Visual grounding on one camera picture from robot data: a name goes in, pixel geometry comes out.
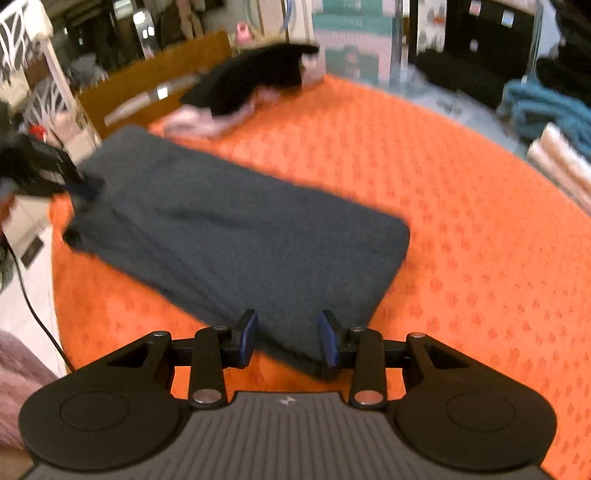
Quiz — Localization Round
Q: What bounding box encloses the black box with pink top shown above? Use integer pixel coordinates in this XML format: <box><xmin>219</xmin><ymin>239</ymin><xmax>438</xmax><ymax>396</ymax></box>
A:
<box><xmin>443</xmin><ymin>0</ymin><xmax>541</xmax><ymax>70</ymax></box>

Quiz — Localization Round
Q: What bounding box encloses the black flat folded garment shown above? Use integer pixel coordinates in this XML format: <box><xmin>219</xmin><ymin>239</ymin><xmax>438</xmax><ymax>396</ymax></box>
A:
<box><xmin>413</xmin><ymin>48</ymin><xmax>509</xmax><ymax>109</ymax></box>

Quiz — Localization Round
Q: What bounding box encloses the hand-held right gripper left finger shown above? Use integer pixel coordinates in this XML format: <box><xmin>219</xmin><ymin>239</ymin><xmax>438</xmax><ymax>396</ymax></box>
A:
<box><xmin>107</xmin><ymin>309</ymin><xmax>259</xmax><ymax>409</ymax></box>

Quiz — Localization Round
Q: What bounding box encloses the teal and pink cardboard box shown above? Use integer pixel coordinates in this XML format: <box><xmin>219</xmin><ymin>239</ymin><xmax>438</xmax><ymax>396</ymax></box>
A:
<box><xmin>318</xmin><ymin>0</ymin><xmax>398</xmax><ymax>14</ymax></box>
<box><xmin>311</xmin><ymin>11</ymin><xmax>406</xmax><ymax>86</ymax></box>

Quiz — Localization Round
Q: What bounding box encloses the teal knit sweater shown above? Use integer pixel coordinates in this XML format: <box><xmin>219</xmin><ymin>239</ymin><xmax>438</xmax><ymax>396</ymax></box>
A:
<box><xmin>496</xmin><ymin>76</ymin><xmax>591</xmax><ymax>160</ymax></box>

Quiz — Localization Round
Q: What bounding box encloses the pink fluffy rug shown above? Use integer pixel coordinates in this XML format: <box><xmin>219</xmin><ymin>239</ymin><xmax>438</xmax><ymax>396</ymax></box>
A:
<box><xmin>0</xmin><ymin>330</ymin><xmax>58</xmax><ymax>455</ymax></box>

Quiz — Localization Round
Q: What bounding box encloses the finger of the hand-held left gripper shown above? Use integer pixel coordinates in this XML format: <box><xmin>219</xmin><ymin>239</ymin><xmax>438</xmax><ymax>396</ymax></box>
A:
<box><xmin>65</xmin><ymin>178</ymin><xmax>106</xmax><ymax>210</ymax></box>

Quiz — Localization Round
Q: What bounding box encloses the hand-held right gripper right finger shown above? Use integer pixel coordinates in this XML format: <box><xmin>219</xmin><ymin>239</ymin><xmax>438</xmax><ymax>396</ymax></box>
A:
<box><xmin>318</xmin><ymin>310</ymin><xmax>472</xmax><ymax>409</ymax></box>

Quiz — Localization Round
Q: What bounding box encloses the white quilted garment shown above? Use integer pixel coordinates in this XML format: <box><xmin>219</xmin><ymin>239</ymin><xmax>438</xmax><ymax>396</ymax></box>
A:
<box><xmin>526</xmin><ymin>122</ymin><xmax>591</xmax><ymax>215</ymax></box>

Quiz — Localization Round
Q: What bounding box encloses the black cable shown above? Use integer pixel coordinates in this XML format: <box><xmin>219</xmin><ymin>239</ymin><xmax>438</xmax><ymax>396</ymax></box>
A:
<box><xmin>0</xmin><ymin>235</ymin><xmax>77</xmax><ymax>374</ymax></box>

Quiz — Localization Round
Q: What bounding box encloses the white lattice chair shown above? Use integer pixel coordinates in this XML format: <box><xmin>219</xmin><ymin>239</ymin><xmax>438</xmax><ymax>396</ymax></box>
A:
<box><xmin>0</xmin><ymin>0</ymin><xmax>102</xmax><ymax>148</ymax></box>

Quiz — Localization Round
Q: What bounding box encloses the black folded sweater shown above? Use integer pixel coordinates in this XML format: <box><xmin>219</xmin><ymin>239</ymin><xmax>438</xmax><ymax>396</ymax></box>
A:
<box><xmin>179</xmin><ymin>42</ymin><xmax>320</xmax><ymax>116</ymax></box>

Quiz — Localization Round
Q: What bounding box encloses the clover print tablecloth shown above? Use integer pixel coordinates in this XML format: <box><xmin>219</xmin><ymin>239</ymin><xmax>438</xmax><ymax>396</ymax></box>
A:
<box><xmin>383</xmin><ymin>78</ymin><xmax>546</xmax><ymax>158</ymax></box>

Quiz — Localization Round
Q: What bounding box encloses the dark grey garment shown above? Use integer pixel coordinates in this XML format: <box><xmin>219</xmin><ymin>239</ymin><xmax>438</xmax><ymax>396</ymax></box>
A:
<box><xmin>62</xmin><ymin>124</ymin><xmax>411</xmax><ymax>370</ymax></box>

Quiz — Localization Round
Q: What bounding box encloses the orange flower print mat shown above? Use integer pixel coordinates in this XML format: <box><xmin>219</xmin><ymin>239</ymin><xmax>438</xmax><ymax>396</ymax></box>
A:
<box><xmin>48</xmin><ymin>74</ymin><xmax>591</xmax><ymax>480</ymax></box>

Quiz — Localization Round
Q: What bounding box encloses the pink folded garment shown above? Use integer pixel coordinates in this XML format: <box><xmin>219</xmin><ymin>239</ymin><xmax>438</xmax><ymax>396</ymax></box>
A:
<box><xmin>161</xmin><ymin>65</ymin><xmax>324</xmax><ymax>139</ymax></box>

